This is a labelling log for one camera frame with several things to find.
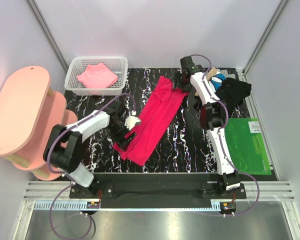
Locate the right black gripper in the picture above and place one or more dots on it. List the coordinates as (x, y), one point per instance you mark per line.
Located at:
(186, 88)

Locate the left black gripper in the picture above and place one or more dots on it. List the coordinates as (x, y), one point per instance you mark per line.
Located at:
(123, 145)

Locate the crimson red t-shirt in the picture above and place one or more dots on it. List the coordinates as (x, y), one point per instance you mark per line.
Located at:
(155, 117)

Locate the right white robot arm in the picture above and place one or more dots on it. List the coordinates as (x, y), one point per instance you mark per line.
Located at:
(213, 120)

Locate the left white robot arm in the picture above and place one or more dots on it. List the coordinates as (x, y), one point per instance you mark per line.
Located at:
(65, 146)

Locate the tan folded t-shirt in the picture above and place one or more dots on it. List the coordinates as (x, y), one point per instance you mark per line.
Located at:
(212, 72)

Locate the blue white graphic t-shirt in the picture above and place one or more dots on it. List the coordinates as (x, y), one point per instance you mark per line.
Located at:
(216, 81)

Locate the grey folded t-shirt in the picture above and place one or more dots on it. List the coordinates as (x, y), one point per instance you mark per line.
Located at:
(227, 74)

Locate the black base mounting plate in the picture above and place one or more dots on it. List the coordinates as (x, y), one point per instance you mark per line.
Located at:
(160, 191)

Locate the black folded t-shirt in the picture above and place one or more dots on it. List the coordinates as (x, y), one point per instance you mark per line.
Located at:
(233, 92)

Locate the white plastic mesh basket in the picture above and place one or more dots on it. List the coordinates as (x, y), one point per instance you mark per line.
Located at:
(118, 65)

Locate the light pink folded t-shirt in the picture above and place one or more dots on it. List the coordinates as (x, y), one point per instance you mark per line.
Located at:
(97, 77)

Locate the green cutting mat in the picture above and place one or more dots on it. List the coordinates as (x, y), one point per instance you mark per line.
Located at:
(246, 146)

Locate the pink three-tier wooden shelf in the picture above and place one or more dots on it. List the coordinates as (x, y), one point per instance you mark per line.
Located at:
(29, 109)

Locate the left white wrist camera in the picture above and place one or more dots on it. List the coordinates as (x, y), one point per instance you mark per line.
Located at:
(132, 120)

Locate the aluminium rail frame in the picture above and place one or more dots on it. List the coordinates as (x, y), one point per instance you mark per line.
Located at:
(157, 210)

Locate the white slotted cable duct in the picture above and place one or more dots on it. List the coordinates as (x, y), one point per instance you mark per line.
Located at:
(67, 205)

